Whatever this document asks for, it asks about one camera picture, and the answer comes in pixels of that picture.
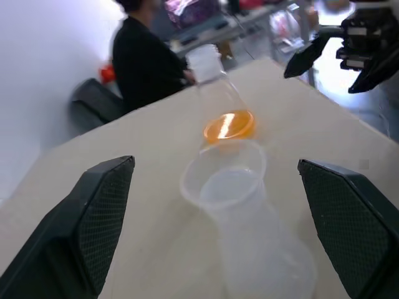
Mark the person in black top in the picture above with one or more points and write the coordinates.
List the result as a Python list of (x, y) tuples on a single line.
[(143, 65)]

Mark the purple patterned bag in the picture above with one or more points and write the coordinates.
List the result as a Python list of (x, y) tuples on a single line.
[(187, 12)]

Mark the small red object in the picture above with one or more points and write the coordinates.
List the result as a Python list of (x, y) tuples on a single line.
[(107, 74)]

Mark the black office chair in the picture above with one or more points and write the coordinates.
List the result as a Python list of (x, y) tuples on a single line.
[(93, 104)]

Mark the grey background desk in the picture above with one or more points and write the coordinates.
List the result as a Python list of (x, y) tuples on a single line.
[(246, 28)]

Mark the glass flask with orange liquid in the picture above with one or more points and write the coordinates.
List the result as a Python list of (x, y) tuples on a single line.
[(229, 124)]

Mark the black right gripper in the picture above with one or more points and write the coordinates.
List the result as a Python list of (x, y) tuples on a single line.
[(371, 34)]

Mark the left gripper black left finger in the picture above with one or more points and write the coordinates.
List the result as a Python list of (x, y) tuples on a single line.
[(62, 236)]

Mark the clear plastic bag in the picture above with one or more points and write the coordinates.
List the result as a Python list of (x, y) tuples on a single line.
[(288, 31)]

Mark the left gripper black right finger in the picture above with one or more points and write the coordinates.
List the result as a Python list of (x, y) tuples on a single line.
[(352, 230)]

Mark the translucent plastic conical bottle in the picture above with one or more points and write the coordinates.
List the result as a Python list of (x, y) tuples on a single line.
[(249, 224)]

